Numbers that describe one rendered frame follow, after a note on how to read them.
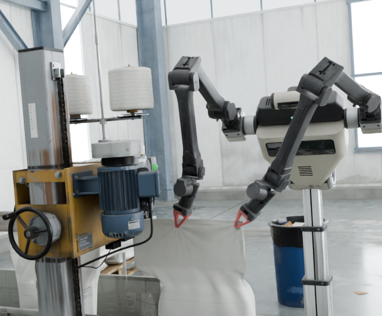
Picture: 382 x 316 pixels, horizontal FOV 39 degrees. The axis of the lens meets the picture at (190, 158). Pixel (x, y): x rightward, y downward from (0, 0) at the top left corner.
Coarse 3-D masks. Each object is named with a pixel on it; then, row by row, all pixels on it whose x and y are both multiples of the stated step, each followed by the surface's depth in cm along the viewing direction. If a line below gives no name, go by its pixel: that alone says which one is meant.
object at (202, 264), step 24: (144, 240) 224; (168, 240) 220; (192, 240) 216; (216, 240) 209; (240, 240) 204; (144, 264) 224; (168, 264) 221; (192, 264) 216; (216, 264) 210; (240, 264) 205; (168, 288) 214; (192, 288) 210; (216, 288) 206; (240, 288) 205; (168, 312) 213; (192, 312) 208; (216, 312) 205; (240, 312) 203
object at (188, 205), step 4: (184, 196) 213; (192, 196) 212; (180, 200) 214; (184, 200) 213; (188, 200) 213; (192, 200) 213; (176, 204) 213; (180, 204) 214; (184, 204) 213; (188, 204) 213; (192, 204) 215; (176, 208) 212; (180, 208) 211; (184, 208) 212; (188, 208) 214; (192, 208) 216; (184, 212) 211
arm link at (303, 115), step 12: (300, 84) 182; (300, 96) 181; (312, 96) 181; (324, 96) 176; (300, 108) 182; (312, 108) 182; (300, 120) 183; (288, 132) 188; (300, 132) 186; (288, 144) 188; (276, 156) 193; (288, 156) 190; (276, 168) 194; (288, 168) 193; (276, 180) 195; (288, 180) 198
